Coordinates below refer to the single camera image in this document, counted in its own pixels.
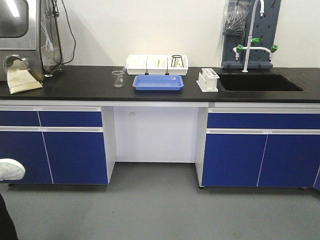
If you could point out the clear glass test tube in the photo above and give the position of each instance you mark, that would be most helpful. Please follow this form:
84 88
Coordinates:
125 67

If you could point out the white test tube rack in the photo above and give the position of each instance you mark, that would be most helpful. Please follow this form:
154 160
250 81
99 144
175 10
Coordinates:
207 80

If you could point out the grey-blue pegboard drying rack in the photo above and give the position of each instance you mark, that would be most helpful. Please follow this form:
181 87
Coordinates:
228 56

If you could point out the blue plastic tray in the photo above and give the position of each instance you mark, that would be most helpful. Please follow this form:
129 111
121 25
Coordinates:
158 83

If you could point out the middle white storage bin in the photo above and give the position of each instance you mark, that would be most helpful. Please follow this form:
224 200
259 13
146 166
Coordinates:
156 64

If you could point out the white storage bin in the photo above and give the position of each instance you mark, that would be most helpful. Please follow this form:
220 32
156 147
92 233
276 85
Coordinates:
137 64
182 71
156 64

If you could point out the right white storage bin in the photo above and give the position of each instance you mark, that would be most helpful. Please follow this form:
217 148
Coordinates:
182 71

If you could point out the clear glass beaker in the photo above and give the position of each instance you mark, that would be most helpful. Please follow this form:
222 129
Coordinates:
118 77

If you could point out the left white storage bin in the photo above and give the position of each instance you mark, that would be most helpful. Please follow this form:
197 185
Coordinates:
137 64

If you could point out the black lab sink basin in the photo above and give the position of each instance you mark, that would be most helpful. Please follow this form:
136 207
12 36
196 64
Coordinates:
258 82

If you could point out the blue lab bench cabinet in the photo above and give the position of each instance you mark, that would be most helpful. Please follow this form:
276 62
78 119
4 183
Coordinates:
73 142

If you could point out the white gooseneck lab faucet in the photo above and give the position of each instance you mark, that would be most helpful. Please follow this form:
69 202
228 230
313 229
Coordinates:
258 51

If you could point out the plastic bag of pegs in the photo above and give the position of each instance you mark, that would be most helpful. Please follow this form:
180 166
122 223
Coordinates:
235 18

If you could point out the cream glove sleeve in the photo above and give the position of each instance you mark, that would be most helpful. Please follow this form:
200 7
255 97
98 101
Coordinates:
19 78

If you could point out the white shoe cover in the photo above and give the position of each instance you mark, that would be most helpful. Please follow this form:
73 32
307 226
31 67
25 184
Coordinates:
11 170

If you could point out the stainless steel glove box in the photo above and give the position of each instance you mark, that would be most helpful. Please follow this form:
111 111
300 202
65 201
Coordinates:
29 33

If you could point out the black wire tripod stand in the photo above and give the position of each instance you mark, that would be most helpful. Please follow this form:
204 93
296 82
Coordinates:
177 61

